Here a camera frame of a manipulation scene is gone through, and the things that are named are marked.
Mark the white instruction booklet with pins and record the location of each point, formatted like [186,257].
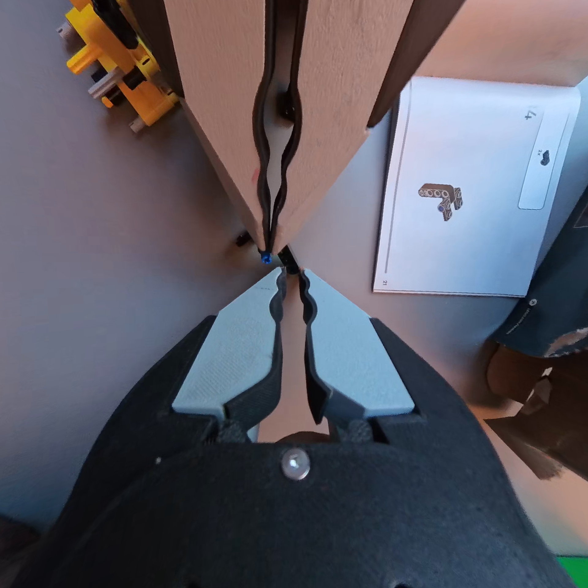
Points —
[482,252]

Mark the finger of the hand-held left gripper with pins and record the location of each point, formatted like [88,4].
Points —
[340,92]
[216,92]

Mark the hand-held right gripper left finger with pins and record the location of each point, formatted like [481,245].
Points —
[229,358]

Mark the small black lego connector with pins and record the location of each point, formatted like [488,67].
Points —
[240,240]

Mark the green object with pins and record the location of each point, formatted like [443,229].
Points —
[574,574]

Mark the blue lego pin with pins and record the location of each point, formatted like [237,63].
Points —
[266,258]

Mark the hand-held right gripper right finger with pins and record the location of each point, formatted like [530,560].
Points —
[363,363]

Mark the yellow lego assembly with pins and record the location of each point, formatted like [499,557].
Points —
[151,108]

